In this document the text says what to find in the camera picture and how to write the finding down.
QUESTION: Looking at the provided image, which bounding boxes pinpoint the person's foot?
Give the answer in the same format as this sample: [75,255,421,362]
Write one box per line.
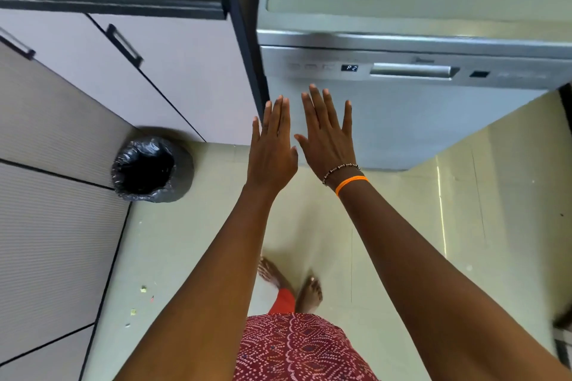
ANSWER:
[295,276,324,315]
[258,257,296,297]

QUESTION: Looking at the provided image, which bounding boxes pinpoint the dark object at edge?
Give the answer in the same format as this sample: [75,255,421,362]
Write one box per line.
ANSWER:
[552,308,572,369]

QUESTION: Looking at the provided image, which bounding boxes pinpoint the orange wrist band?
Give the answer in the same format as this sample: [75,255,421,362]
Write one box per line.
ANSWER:
[335,175,371,197]

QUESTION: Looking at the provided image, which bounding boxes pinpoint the silver dishwasher handle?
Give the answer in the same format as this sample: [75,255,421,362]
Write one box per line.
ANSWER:
[369,62,460,81]

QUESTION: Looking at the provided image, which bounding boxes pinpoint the red patterned dress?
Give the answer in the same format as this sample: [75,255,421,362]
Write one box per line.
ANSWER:
[232,312,380,381]

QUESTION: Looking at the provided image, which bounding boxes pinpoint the black cabinet handle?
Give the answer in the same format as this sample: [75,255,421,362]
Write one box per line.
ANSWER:
[0,27,36,60]
[105,24,144,68]

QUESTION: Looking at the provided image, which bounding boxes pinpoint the person's left hand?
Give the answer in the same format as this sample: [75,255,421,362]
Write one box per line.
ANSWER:
[245,96,299,194]

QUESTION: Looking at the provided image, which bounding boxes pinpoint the orange trouser leg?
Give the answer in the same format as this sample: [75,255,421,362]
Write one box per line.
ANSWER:
[268,289,296,316]

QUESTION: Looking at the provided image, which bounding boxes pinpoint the beaded bracelet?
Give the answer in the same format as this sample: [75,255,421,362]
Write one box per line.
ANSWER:
[322,163,361,186]

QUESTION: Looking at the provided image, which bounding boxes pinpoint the white cabinet door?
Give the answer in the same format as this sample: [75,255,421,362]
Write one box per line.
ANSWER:
[0,9,205,143]
[89,14,264,146]

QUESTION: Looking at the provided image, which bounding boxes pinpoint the person's left foot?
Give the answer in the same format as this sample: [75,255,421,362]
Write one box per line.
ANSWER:
[258,257,296,297]

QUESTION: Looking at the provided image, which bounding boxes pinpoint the grey bin with black bag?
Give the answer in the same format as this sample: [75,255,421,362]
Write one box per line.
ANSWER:
[111,135,195,204]

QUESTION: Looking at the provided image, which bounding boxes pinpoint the silver dishwasher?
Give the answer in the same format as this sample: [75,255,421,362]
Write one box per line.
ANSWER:
[257,0,572,171]

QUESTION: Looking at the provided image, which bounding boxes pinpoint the person's right foot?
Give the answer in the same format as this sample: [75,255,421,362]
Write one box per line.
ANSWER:
[295,276,324,315]

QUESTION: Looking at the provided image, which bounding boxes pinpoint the person's right forearm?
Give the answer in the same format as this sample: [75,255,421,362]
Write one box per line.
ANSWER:
[336,180,572,381]

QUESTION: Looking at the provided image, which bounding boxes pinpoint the beige ribbed cabinet panels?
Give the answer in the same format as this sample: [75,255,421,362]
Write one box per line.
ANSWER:
[0,41,140,381]

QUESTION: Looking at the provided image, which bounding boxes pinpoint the person's left forearm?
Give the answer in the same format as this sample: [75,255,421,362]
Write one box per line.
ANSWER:
[114,183,279,381]

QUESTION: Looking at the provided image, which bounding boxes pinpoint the person's right hand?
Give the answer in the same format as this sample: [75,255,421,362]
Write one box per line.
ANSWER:
[293,84,361,181]

